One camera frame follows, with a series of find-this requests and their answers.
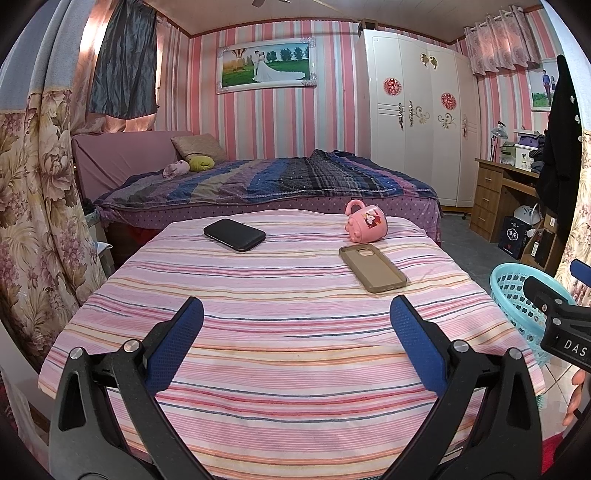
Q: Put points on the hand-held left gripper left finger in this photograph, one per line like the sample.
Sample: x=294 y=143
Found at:
x=178 y=339

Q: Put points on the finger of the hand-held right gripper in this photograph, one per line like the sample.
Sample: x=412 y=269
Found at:
x=581 y=268
x=540 y=293

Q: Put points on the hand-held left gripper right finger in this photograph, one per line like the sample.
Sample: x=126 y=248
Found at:
x=415 y=341

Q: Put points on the teal plastic basket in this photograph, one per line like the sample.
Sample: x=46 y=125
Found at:
x=515 y=295

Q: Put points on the tan phone case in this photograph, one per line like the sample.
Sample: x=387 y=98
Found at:
x=376 y=272

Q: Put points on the person's right hand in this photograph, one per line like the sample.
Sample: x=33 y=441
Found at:
x=576 y=397

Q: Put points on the dark gift box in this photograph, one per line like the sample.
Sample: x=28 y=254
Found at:
x=513 y=237

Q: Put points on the white nightstand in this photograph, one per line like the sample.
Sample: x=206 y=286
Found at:
x=104 y=258

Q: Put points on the wooden desk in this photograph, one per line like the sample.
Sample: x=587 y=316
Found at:
x=489 y=194

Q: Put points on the pink striped tablecloth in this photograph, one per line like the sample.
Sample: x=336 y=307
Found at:
x=295 y=346

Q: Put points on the black coat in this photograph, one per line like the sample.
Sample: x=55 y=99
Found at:
x=558 y=152

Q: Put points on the black phone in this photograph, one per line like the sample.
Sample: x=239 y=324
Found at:
x=234 y=234

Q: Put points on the white storage box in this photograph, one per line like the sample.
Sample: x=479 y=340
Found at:
x=524 y=158

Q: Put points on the pink cartoon mug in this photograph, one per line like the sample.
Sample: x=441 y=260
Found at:
x=367 y=226

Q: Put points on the purple dotted bed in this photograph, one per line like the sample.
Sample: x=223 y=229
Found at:
x=184 y=210

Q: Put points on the desk lamp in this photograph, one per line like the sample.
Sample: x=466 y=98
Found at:
x=498 y=131

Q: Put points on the pink plush toy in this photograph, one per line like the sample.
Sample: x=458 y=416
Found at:
x=175 y=170

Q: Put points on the green plush toy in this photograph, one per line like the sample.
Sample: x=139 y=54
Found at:
x=202 y=164

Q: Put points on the bed with striped quilt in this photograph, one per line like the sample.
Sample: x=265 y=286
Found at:
x=277 y=180

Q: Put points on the small framed photo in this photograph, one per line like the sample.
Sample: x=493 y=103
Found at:
x=540 y=83

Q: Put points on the white wardrobe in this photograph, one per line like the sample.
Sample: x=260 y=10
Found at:
x=415 y=147

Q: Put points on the purple headboard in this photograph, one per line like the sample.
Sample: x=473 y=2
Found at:
x=115 y=157

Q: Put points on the floral curtain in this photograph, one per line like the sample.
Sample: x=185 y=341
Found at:
x=37 y=207

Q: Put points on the beige pillow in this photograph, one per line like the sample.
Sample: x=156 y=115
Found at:
x=198 y=145

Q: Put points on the pink satin curtain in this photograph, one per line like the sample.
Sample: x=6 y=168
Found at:
x=129 y=124

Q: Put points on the pink valance curtain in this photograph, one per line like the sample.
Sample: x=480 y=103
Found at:
x=501 y=46

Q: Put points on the dark grey curtain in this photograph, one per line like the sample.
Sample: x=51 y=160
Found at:
x=124 y=64

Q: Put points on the framed wedding photo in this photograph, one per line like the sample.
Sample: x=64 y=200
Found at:
x=265 y=64

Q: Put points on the brown box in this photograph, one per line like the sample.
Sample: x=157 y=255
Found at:
x=367 y=24

